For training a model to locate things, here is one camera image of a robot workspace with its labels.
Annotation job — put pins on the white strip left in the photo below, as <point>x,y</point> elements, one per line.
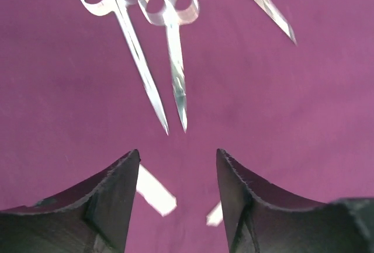
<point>155,193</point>

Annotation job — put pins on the purple cloth mat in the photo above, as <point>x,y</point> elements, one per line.
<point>299,114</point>

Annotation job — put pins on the white strip right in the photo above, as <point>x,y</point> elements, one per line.
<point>215,216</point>

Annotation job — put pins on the white strip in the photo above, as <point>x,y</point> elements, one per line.
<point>155,193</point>
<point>215,216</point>

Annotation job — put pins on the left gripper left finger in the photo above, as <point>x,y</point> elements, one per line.
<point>91,216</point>

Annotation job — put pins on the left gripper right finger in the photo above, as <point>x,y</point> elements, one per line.
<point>262,217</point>

